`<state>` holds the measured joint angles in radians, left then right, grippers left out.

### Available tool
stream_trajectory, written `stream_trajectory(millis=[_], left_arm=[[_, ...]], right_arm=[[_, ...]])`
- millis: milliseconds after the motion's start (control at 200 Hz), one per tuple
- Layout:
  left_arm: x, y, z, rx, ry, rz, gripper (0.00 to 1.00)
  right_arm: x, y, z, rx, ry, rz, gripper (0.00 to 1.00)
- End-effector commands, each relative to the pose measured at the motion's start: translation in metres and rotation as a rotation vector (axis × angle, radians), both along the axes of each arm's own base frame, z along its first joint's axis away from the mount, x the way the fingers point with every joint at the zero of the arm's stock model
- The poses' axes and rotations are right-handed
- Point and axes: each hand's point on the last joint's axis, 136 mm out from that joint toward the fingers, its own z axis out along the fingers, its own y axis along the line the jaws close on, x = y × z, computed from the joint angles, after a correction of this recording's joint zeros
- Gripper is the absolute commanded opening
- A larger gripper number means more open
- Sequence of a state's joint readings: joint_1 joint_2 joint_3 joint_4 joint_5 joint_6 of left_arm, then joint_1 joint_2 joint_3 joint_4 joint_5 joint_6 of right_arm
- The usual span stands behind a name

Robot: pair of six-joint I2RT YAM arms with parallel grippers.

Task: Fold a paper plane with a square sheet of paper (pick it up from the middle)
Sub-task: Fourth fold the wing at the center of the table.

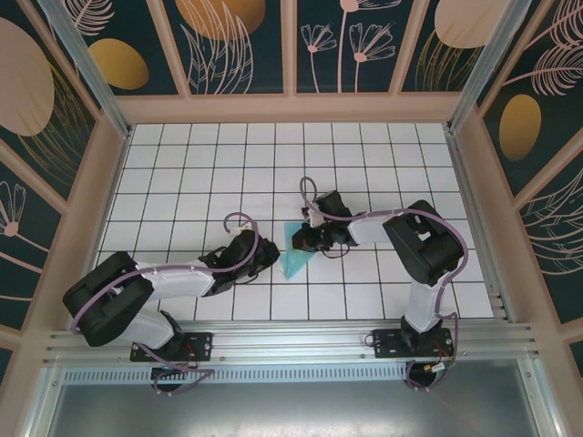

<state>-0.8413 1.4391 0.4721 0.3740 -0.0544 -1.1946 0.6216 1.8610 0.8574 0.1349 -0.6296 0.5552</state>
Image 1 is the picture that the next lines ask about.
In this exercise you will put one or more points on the light blue paper sheet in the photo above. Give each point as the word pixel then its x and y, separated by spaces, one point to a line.
pixel 293 266

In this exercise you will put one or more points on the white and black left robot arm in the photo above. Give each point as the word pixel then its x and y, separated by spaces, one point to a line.
pixel 177 282

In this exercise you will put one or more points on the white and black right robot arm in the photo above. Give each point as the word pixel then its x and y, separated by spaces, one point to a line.
pixel 369 230

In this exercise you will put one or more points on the grey metal sheet panel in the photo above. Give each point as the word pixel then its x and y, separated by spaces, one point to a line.
pixel 291 409

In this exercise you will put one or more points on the long aluminium mounting rail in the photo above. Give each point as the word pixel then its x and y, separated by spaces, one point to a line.
pixel 291 341

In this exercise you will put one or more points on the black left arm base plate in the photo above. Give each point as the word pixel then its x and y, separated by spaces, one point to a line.
pixel 200 346

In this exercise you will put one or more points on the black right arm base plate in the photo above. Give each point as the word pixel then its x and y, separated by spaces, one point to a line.
pixel 387 346

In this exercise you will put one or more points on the aluminium table side rail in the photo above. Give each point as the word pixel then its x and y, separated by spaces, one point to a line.
pixel 498 296
pixel 119 155

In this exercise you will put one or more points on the aluminium frame post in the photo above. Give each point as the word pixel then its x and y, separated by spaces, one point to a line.
pixel 88 64
pixel 495 64

